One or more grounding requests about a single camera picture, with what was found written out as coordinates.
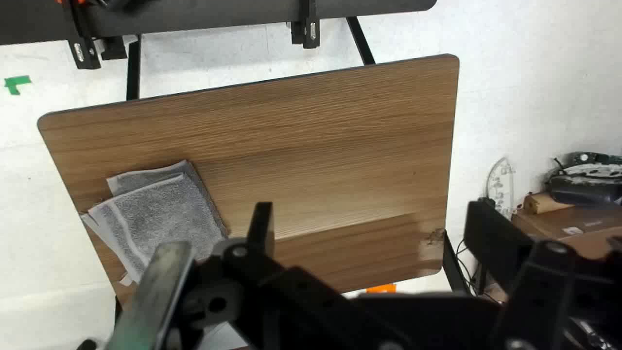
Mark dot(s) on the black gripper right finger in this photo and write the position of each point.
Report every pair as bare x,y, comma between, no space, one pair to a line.
541,279

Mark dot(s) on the wooden table with shelf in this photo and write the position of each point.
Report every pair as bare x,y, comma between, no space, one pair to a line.
324,143

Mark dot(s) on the clear plastic bag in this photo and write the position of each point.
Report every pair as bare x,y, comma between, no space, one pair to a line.
501,182

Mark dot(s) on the bar clamp with silver jaw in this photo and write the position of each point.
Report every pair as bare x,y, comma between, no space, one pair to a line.
85,50

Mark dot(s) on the grey metal bar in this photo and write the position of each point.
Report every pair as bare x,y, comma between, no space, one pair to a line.
153,299

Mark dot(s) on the grey towel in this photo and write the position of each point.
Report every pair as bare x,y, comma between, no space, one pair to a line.
156,221

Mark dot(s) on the black perforated platform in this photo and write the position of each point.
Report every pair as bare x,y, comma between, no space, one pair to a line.
195,17

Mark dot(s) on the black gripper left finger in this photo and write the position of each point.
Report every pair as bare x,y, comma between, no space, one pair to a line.
261,235

